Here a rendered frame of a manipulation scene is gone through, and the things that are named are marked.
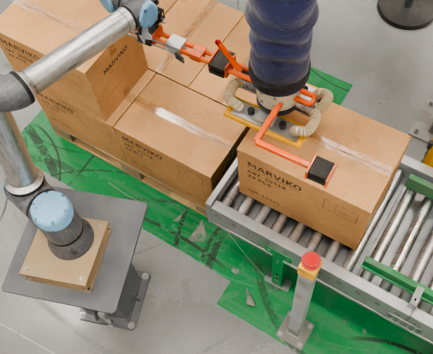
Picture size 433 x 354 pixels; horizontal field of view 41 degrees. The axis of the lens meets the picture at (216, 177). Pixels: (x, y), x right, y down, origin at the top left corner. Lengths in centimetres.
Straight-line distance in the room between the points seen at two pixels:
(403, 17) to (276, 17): 246
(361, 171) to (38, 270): 136
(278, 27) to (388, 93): 204
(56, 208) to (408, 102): 235
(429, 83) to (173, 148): 178
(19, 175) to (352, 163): 129
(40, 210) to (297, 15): 117
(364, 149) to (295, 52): 64
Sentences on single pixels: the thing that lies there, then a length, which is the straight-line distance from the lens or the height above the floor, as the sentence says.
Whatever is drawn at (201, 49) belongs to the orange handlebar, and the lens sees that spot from 236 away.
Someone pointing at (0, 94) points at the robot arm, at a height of 164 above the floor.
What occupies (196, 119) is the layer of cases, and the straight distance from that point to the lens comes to 298.
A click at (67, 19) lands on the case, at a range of 299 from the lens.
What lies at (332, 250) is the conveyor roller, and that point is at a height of 55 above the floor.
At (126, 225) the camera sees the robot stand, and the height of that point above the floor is 75.
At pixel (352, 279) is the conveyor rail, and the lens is 256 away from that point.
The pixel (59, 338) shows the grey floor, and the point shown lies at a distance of 324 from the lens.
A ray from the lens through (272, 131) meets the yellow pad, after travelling 226.
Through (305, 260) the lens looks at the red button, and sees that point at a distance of 209.
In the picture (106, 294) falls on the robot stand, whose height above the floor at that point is 75.
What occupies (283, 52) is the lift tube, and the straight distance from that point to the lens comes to 194.
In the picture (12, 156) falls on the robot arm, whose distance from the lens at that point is 218.
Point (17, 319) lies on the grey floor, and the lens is 335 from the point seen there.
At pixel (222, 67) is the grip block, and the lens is 229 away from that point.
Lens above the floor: 300
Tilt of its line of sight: 62 degrees down
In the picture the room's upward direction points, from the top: 8 degrees counter-clockwise
